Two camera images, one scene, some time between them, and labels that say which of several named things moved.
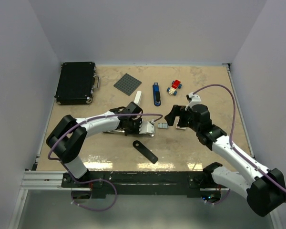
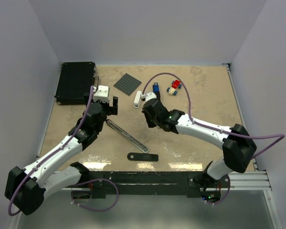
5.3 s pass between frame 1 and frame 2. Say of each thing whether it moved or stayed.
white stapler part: stayed
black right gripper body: moved
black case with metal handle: stayed
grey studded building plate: stayed
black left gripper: moved
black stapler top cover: moved
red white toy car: stayed
